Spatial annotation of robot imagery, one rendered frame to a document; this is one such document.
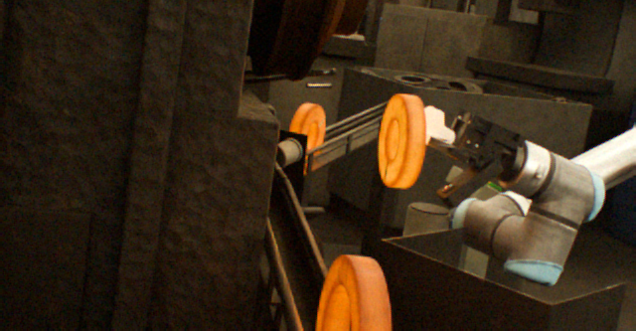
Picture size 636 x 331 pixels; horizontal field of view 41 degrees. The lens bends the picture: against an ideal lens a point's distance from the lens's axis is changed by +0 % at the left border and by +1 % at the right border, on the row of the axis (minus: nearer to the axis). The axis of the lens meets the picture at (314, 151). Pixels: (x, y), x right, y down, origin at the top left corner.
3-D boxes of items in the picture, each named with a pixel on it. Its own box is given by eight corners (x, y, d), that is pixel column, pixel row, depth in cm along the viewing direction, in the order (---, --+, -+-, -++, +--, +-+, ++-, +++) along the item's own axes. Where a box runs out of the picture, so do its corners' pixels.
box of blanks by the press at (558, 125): (386, 252, 374) (415, 79, 361) (306, 202, 447) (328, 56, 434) (564, 253, 421) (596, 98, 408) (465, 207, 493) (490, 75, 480)
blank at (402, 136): (413, 106, 132) (434, 108, 132) (387, 83, 146) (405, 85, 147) (396, 200, 136) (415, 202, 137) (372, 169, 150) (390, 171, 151)
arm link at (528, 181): (511, 189, 152) (535, 204, 143) (488, 179, 151) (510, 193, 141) (534, 143, 151) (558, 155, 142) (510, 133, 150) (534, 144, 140)
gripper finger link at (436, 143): (425, 130, 142) (469, 150, 144) (420, 140, 142) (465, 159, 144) (434, 136, 138) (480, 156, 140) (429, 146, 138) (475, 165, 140)
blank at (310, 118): (291, 176, 211) (303, 179, 210) (282, 130, 201) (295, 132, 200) (317, 136, 221) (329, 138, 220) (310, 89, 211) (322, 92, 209)
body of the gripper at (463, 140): (455, 105, 146) (515, 131, 149) (433, 150, 147) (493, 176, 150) (471, 112, 139) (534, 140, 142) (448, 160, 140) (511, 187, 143)
